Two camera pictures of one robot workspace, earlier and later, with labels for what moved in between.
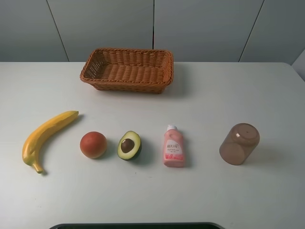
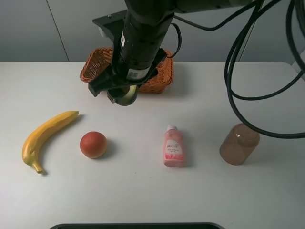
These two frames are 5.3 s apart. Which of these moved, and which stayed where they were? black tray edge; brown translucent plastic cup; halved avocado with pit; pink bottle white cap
Moved: halved avocado with pit
Stayed: pink bottle white cap; brown translucent plastic cup; black tray edge
